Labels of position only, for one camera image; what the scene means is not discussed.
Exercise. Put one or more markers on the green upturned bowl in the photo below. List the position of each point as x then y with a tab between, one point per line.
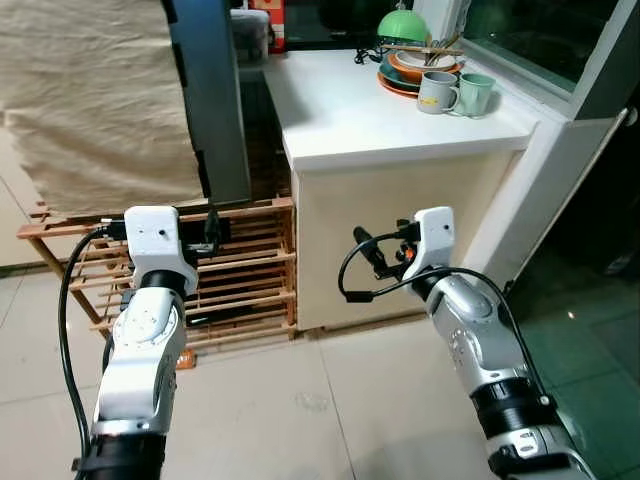
403	25

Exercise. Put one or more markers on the grey metal panel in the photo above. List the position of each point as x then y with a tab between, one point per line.
215	100

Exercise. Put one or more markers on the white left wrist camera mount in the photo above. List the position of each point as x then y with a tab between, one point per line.
150	235

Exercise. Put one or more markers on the pale green mug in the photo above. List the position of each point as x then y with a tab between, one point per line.
478	95

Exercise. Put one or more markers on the clear plastic container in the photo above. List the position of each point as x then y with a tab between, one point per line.
250	35

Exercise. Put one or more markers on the wooden slatted rack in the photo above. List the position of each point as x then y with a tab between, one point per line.
250	290

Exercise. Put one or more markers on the dark glass door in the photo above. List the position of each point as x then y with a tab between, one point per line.
590	400

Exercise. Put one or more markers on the beige hanging cloth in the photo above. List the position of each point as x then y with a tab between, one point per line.
90	100

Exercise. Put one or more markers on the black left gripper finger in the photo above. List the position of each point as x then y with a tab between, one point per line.
213	228

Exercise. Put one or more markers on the plastic bottle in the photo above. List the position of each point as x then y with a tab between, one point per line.
186	359

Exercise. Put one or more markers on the white door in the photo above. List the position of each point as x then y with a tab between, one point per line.
540	190

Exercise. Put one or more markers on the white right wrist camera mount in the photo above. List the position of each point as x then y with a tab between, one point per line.
432	235

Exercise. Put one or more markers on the grey mug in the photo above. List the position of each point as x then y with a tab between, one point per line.
435	92

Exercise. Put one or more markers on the red box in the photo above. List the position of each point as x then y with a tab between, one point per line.
270	20

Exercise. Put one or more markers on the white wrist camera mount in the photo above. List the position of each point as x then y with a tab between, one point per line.
432	235
150	235

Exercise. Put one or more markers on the glass window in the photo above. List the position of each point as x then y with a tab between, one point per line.
530	35

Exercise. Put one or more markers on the orange bowl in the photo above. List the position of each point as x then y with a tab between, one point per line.
415	68

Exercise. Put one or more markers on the teal plate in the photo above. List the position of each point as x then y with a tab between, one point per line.
392	84

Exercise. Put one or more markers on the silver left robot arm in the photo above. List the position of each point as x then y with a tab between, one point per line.
140	350

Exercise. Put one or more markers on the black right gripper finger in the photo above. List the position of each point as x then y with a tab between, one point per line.
364	240
380	262

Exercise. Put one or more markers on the white counter cabinet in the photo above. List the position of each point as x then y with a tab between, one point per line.
360	110

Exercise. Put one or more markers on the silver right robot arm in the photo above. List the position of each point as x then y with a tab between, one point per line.
480	340

